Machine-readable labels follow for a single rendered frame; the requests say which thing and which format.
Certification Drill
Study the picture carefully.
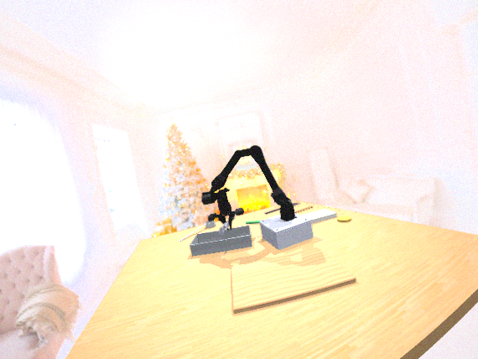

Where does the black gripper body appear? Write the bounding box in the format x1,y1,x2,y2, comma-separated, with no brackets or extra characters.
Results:
207,201,244,221

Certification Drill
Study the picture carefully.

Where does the yellow flat disc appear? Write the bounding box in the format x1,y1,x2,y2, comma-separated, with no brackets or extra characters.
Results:
337,216,351,223

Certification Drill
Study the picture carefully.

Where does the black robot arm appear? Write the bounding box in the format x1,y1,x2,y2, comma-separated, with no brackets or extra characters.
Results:
201,145,297,221

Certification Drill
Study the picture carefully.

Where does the light wooden board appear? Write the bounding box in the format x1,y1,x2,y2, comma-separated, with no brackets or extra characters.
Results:
231,247,356,314

